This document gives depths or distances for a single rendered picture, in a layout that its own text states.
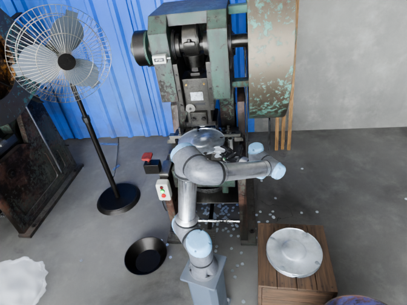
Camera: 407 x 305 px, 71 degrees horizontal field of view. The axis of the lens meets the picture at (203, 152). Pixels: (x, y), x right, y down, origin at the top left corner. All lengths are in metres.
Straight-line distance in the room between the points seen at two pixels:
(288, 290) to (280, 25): 1.23
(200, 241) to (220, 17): 1.05
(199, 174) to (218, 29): 0.72
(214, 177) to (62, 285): 1.54
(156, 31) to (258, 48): 0.56
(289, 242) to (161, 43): 1.26
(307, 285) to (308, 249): 0.20
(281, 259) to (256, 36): 1.11
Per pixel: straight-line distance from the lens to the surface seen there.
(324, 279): 1.69
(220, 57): 1.52
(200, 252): 1.36
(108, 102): 3.33
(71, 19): 1.96
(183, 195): 1.31
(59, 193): 3.02
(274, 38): 1.23
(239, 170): 1.21
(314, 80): 3.05
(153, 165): 1.79
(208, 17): 1.52
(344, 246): 2.27
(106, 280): 2.23
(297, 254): 1.70
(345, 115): 3.32
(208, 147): 1.71
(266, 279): 1.64
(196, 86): 1.64
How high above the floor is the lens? 1.78
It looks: 36 degrees down
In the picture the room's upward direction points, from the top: 8 degrees counter-clockwise
